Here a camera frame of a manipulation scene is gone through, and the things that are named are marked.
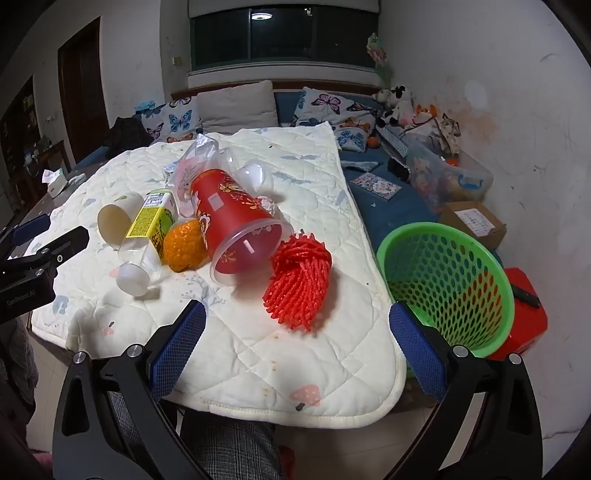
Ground dark cloth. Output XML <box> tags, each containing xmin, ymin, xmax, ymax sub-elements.
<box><xmin>105</xmin><ymin>116</ymin><xmax>153</xmax><ymax>151</ymax></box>

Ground black and white plush toy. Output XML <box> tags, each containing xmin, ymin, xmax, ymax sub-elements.
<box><xmin>373</xmin><ymin>85</ymin><xmax>414</xmax><ymax>109</ymax></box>

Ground grey pillow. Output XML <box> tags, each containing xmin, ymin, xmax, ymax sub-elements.
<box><xmin>196</xmin><ymin>80</ymin><xmax>280</xmax><ymax>136</ymax></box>

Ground cardboard box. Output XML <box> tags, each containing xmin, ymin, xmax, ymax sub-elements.
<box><xmin>438</xmin><ymin>200</ymin><xmax>507</xmax><ymax>252</ymax></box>

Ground person's left forearm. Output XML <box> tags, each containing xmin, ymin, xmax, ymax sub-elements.
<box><xmin>0</xmin><ymin>318</ymin><xmax>38</xmax><ymax>462</ymax></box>

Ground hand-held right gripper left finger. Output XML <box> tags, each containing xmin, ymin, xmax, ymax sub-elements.
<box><xmin>52</xmin><ymin>299</ymin><xmax>218</xmax><ymax>480</ymax></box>

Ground wooden side table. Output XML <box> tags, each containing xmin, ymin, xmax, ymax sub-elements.
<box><xmin>18</xmin><ymin>138</ymin><xmax>112</xmax><ymax>227</ymax></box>

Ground small butterfly print pillow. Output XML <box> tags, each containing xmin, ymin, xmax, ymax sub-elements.
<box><xmin>332</xmin><ymin>124</ymin><xmax>370</xmax><ymax>153</ymax></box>

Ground red foam fruit net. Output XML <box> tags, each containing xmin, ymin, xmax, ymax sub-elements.
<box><xmin>262</xmin><ymin>232</ymin><xmax>333</xmax><ymax>330</ymax></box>

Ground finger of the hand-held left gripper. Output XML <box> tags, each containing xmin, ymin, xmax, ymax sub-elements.
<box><xmin>8</xmin><ymin>227</ymin><xmax>89</xmax><ymax>282</ymax></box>
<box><xmin>0</xmin><ymin>213</ymin><xmax>51</xmax><ymax>259</ymax></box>

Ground clear plastic lidded cup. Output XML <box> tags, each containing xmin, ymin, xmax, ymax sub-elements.
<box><xmin>238</xmin><ymin>160</ymin><xmax>274</xmax><ymax>191</ymax></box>

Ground red plastic cup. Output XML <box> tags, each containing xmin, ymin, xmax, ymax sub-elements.
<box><xmin>189</xmin><ymin>168</ymin><xmax>293</xmax><ymax>288</ymax></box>

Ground long blue patterned box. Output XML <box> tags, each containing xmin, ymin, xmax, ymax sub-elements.
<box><xmin>376</xmin><ymin>124</ymin><xmax>409</xmax><ymax>158</ymax></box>

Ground beige patterned cloth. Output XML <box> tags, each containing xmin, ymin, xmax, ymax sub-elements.
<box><xmin>434</xmin><ymin>113</ymin><xmax>462</xmax><ymax>155</ymax></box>

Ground black remote control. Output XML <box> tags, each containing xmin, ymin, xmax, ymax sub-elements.
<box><xmin>510</xmin><ymin>284</ymin><xmax>542</xmax><ymax>308</ymax></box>

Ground orange mandarin fruit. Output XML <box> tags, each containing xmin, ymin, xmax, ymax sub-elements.
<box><xmin>163</xmin><ymin>219</ymin><xmax>208</xmax><ymax>273</ymax></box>

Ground brown wooden door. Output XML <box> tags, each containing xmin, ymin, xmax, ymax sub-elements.
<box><xmin>58</xmin><ymin>18</ymin><xmax>116</xmax><ymax>162</ymax></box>

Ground clear bottle with yellow label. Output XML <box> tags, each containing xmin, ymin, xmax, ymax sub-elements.
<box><xmin>115</xmin><ymin>189</ymin><xmax>180</xmax><ymax>297</ymax></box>

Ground red plastic stool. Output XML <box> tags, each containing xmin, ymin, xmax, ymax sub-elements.
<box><xmin>485</xmin><ymin>268</ymin><xmax>549</xmax><ymax>361</ymax></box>

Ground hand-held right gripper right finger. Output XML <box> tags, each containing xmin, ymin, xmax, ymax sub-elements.
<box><xmin>389</xmin><ymin>302</ymin><xmax>539</xmax><ymax>480</ymax></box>

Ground white quilted blanket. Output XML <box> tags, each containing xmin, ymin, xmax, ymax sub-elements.
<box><xmin>30</xmin><ymin>121</ymin><xmax>407</xmax><ymax>428</ymax></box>

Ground dark window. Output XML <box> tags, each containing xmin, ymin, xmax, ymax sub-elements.
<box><xmin>189</xmin><ymin>0</ymin><xmax>382</xmax><ymax>75</ymax></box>

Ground person's legs in plaid pants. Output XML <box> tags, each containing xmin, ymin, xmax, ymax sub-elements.
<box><xmin>106</xmin><ymin>392</ymin><xmax>280</xmax><ymax>480</ymax></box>

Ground green plastic basket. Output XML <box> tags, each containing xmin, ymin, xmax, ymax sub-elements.
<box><xmin>376</xmin><ymin>222</ymin><xmax>515</xmax><ymax>359</ymax></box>

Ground cream plastic cup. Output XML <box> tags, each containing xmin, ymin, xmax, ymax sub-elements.
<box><xmin>97</xmin><ymin>191</ymin><xmax>145</xmax><ymax>244</ymax></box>

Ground pink and green hanging decoration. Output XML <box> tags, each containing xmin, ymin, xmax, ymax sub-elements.
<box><xmin>367</xmin><ymin>33</ymin><xmax>393</xmax><ymax>86</ymax></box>

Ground clear plastic bag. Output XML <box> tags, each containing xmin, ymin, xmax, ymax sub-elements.
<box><xmin>166</xmin><ymin>133</ymin><xmax>282</xmax><ymax>222</ymax></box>

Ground printed picture card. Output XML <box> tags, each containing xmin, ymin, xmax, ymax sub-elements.
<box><xmin>349</xmin><ymin>172</ymin><xmax>402</xmax><ymax>199</ymax></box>

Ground clear plastic storage bin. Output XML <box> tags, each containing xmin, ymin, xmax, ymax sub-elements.
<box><xmin>406</xmin><ymin>138</ymin><xmax>494</xmax><ymax>208</ymax></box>

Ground white and green tissue box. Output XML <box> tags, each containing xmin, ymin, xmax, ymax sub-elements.
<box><xmin>41</xmin><ymin>168</ymin><xmax>86</xmax><ymax>197</ymax></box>

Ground blue bed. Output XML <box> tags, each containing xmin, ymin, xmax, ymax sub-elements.
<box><xmin>74</xmin><ymin>82</ymin><xmax>462</xmax><ymax>278</ymax></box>

